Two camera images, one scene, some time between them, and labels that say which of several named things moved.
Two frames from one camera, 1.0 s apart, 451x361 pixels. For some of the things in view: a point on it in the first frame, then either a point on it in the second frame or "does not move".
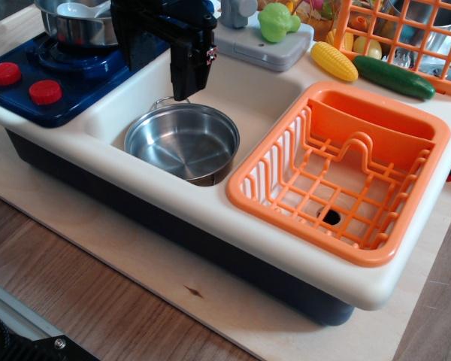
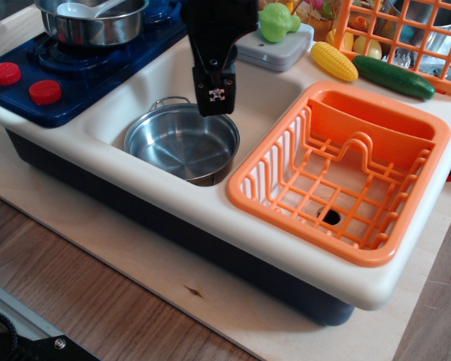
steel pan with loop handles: x=185 y=140 does not move
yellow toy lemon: x=374 y=50 does not move
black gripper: x=146 y=30 to x=214 y=28
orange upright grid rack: x=426 y=35 does not move
